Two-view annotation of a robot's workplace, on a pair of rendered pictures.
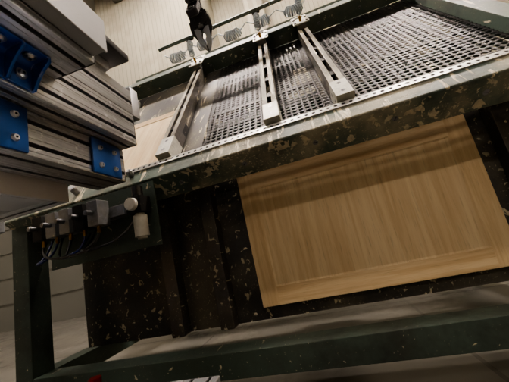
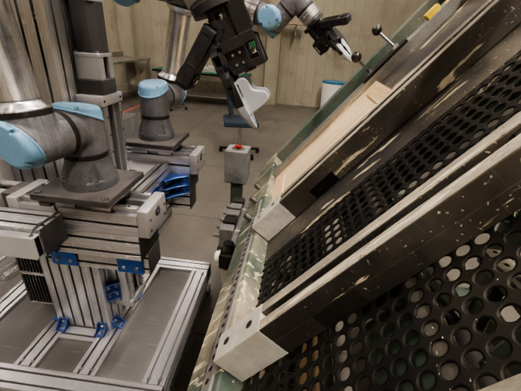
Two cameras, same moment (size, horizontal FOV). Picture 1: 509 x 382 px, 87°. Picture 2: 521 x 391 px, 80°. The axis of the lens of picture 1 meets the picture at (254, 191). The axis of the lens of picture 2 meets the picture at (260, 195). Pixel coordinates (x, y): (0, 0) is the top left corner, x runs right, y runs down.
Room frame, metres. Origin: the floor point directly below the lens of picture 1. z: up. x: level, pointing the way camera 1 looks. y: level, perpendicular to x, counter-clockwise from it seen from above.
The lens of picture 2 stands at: (0.91, -0.52, 1.46)
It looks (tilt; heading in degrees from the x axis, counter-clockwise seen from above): 27 degrees down; 83
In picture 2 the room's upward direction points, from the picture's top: 4 degrees clockwise
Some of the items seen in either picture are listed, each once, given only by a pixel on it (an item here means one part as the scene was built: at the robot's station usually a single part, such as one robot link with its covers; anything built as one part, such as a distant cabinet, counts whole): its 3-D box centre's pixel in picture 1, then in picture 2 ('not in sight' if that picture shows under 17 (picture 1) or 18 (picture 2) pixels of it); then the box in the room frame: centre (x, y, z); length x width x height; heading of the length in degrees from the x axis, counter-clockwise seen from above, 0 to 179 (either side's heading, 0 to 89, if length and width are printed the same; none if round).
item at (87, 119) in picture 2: not in sight; (79, 127); (0.51, 0.37, 1.20); 0.13 x 0.12 x 0.14; 66
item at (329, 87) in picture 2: not in sight; (332, 97); (3.32, 6.71, 0.35); 0.59 x 0.57 x 0.70; 79
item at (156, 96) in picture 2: not in sight; (154, 97); (0.61, 0.87, 1.20); 0.13 x 0.12 x 0.14; 72
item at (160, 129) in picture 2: not in sight; (156, 125); (0.61, 0.86, 1.09); 0.15 x 0.15 x 0.10
